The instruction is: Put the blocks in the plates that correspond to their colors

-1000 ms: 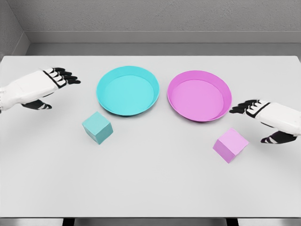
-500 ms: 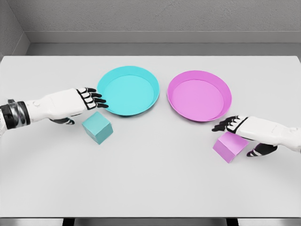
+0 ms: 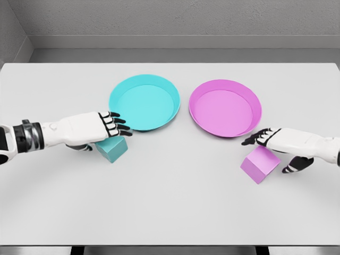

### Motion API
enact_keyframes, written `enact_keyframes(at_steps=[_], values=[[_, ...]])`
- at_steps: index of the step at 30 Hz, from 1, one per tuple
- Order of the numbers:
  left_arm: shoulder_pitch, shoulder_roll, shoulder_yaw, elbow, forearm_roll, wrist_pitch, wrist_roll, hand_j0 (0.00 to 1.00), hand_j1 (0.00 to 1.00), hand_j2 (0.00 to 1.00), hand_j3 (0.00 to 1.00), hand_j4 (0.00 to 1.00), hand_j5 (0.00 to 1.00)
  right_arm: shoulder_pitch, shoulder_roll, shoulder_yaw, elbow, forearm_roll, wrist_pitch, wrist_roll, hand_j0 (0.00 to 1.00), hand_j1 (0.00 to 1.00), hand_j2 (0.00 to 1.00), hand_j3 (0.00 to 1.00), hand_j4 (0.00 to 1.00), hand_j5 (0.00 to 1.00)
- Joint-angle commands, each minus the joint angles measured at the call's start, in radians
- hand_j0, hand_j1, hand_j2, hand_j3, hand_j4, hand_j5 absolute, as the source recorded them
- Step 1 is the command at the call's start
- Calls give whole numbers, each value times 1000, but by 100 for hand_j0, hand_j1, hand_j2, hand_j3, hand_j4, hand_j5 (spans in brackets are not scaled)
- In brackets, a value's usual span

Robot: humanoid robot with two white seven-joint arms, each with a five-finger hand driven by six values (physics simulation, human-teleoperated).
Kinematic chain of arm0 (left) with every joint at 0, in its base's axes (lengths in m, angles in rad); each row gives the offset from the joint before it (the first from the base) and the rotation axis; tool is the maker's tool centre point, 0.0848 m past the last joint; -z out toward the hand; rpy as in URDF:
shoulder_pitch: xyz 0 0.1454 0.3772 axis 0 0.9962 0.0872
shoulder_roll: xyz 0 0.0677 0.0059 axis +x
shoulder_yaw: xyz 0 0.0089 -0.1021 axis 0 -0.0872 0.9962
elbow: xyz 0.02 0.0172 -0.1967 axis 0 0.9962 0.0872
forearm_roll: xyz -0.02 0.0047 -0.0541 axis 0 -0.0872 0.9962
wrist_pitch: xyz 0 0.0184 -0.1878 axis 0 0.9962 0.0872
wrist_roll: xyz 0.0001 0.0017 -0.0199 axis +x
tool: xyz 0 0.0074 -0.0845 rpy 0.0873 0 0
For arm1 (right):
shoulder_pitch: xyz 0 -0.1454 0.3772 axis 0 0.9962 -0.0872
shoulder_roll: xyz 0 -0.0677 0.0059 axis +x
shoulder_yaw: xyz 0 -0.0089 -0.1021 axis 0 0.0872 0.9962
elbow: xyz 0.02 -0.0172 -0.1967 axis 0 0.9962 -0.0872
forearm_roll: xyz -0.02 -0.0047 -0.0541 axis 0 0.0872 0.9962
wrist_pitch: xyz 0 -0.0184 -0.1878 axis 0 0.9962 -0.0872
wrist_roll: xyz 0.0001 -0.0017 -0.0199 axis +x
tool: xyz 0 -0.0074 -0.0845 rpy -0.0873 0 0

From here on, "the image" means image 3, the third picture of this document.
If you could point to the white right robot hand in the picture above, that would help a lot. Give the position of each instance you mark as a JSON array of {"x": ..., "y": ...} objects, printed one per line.
[{"x": 281, "y": 139}]

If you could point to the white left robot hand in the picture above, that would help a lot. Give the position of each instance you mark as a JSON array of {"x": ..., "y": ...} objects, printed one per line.
[{"x": 87, "y": 127}]

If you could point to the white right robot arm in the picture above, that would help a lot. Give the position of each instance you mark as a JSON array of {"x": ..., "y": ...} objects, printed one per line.
[{"x": 325, "y": 147}]

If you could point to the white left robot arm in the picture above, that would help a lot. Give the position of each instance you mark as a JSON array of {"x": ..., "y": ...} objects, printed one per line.
[{"x": 32, "y": 134}]

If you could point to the cyan cube block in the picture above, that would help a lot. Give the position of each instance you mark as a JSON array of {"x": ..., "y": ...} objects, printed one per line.
[{"x": 112, "y": 149}]

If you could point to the pink cube block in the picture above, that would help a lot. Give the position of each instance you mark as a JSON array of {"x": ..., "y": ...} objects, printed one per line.
[{"x": 259, "y": 164}]

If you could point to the cyan round plate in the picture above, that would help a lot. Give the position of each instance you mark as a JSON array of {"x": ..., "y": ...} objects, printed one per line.
[{"x": 144, "y": 103}]

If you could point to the pink round plate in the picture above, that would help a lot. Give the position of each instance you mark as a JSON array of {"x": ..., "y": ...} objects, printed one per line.
[{"x": 225, "y": 108}]

